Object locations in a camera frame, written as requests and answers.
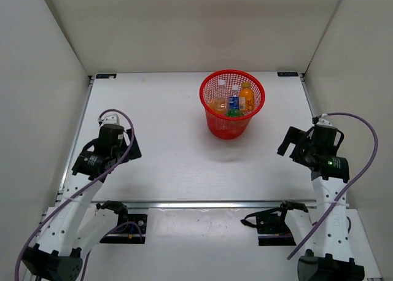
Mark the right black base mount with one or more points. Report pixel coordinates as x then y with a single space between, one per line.
270 226

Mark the clear bottle blue label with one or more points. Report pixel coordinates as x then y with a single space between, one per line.
233 99

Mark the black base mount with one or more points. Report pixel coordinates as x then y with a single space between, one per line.
270 226
133 230

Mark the black table label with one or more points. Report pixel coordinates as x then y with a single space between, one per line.
287 74
105 76

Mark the orange juice bottle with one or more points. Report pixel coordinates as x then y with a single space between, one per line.
219 106

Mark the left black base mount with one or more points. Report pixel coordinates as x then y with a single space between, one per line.
133 230

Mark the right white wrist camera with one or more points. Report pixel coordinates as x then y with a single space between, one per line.
321 120

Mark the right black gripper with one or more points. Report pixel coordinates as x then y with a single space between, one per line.
296 137

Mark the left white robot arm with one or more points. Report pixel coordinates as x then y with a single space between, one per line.
62 244

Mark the green plastic bottle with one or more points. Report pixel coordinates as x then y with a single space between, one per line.
234 113

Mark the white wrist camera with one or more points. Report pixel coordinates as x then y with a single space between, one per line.
111 119
321 120

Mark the large clear plastic bottle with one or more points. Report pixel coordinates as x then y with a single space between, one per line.
221 90

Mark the left black table label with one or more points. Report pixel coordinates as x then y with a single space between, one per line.
105 76

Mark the orange bottle patterned label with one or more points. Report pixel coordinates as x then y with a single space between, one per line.
246 98

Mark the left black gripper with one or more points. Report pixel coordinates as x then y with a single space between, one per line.
134 153

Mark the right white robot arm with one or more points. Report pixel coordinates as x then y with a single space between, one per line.
323 245

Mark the right black table label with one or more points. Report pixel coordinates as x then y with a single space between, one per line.
287 74

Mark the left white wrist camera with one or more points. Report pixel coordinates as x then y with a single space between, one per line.
111 119

